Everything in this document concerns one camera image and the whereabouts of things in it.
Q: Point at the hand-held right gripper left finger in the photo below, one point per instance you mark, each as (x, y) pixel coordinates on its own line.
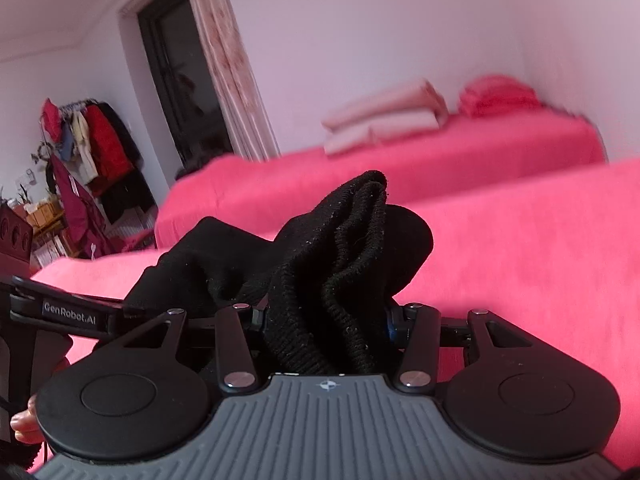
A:
(235, 340)

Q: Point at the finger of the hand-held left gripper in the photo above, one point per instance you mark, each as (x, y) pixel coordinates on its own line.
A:
(65, 312)

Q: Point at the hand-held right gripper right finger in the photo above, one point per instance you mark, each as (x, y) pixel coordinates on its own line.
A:
(417, 340)

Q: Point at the person's left forearm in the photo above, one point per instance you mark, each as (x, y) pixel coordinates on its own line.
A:
(15, 465)

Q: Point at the person's left hand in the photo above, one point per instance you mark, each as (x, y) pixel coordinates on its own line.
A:
(22, 422)

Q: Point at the wooden shelf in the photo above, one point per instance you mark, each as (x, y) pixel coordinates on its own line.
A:
(45, 217)

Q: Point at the maroon garment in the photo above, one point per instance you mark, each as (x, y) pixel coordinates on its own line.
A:
(77, 210)

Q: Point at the pink fleece blanket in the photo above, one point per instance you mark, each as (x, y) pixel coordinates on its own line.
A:
(525, 270)

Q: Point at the beige garment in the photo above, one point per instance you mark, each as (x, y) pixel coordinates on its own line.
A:
(85, 152)

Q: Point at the red jacket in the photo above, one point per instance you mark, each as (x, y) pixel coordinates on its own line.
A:
(105, 145)

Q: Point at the bed with pink cover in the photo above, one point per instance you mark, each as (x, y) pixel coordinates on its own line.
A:
(400, 165)

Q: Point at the red hat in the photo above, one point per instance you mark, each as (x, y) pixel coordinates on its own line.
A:
(50, 112)

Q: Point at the folded pink-red blanket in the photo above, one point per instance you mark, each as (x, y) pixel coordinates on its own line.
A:
(500, 95)

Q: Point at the dark window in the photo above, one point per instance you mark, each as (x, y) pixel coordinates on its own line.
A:
(185, 75)

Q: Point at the pink patterned curtain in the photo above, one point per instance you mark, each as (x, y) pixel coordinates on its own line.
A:
(230, 60)

